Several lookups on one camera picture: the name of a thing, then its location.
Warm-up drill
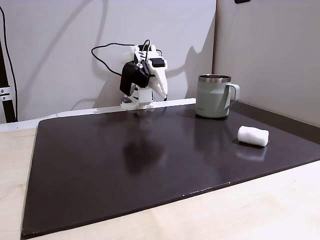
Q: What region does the white gauze roll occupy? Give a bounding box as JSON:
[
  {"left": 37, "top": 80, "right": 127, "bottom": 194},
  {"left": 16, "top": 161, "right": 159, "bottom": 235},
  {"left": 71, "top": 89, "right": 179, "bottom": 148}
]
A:
[{"left": 237, "top": 125, "right": 270, "bottom": 148}]

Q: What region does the white desk board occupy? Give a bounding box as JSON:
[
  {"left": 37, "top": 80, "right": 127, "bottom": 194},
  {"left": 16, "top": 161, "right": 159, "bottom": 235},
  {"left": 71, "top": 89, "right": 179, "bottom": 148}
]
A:
[{"left": 0, "top": 97, "right": 197, "bottom": 133}]

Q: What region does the black table mat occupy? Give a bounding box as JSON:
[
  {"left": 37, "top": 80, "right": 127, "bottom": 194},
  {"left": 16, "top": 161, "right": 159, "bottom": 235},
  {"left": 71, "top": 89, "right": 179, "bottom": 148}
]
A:
[{"left": 20, "top": 100, "right": 320, "bottom": 238}]

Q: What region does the white pole clamp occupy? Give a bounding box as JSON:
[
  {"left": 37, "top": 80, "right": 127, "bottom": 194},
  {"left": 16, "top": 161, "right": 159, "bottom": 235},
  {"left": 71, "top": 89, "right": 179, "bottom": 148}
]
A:
[{"left": 0, "top": 86, "right": 12, "bottom": 101}]

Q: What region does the grey-green steel mug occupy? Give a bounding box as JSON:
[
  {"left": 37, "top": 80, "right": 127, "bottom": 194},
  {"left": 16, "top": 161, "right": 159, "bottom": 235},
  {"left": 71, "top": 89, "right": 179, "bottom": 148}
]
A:
[{"left": 195, "top": 73, "right": 241, "bottom": 119}]

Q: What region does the black webcam cable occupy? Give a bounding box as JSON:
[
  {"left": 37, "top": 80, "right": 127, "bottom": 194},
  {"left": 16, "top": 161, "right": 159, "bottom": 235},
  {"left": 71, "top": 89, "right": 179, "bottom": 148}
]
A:
[{"left": 90, "top": 39, "right": 152, "bottom": 76}]

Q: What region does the black hanging cable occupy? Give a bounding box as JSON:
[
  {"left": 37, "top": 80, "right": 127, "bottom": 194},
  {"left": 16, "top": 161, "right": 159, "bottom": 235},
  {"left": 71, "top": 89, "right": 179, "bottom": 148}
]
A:
[{"left": 0, "top": 4, "right": 19, "bottom": 121}]

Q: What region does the black stand pole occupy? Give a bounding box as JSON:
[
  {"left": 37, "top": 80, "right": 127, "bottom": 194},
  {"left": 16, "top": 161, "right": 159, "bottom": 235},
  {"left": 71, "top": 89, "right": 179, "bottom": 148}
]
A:
[{"left": 0, "top": 37, "right": 17, "bottom": 124}]

